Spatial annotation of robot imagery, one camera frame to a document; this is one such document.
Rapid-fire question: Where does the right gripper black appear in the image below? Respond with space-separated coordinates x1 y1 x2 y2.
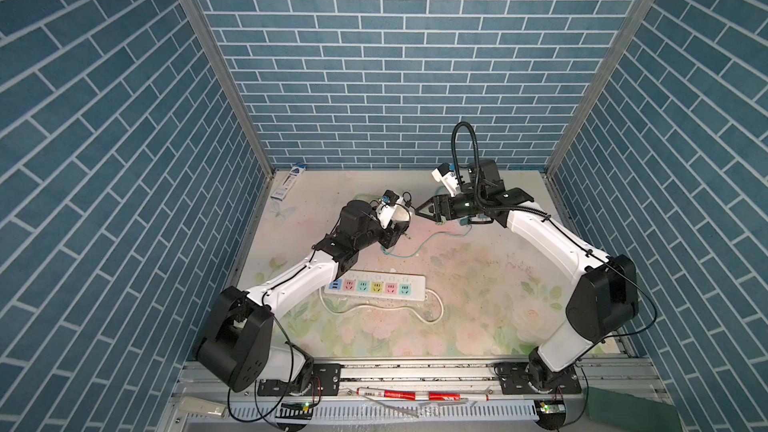
415 193 486 222

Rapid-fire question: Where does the white power strip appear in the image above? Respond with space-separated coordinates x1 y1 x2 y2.
323 270 426 302

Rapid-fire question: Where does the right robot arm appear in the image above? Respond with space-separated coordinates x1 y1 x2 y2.
415 160 640 393

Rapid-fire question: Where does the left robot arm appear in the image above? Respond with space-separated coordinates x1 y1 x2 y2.
196 191 411 392

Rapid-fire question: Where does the blue white small box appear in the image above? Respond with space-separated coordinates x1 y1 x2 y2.
270 162 306 201

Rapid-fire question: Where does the beige remote box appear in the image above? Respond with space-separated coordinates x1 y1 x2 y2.
178 396 229 419

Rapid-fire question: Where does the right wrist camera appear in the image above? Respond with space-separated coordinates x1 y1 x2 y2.
431 163 462 197

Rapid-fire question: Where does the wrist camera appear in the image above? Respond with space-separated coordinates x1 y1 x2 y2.
376 190 403 212
431 163 462 197

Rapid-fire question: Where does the teal usb cable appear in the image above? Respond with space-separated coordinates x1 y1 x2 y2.
383 221 475 262

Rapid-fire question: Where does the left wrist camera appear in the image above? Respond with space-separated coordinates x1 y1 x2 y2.
376 190 403 212

